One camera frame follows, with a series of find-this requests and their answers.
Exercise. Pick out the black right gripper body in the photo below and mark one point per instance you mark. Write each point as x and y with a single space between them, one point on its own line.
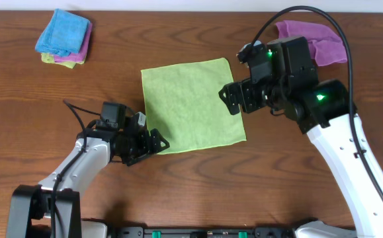
246 96

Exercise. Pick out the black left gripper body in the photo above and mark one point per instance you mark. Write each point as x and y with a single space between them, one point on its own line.
145 145

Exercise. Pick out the light green microfiber cloth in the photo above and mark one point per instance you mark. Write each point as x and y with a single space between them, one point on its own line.
182 102

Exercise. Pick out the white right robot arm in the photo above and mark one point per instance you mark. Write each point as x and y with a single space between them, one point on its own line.
325 113

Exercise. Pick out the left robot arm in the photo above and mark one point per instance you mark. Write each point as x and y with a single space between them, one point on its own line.
52 207

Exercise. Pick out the crumpled purple cloth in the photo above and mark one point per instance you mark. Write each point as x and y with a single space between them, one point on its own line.
325 46

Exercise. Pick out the folded purple cloth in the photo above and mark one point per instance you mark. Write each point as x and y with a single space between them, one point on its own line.
80 51

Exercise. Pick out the folded green cloth in stack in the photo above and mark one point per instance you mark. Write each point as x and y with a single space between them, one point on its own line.
49 58

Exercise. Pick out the folded blue cloth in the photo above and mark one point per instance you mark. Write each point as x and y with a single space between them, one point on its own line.
63 35

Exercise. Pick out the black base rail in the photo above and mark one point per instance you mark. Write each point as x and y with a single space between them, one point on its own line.
258 232

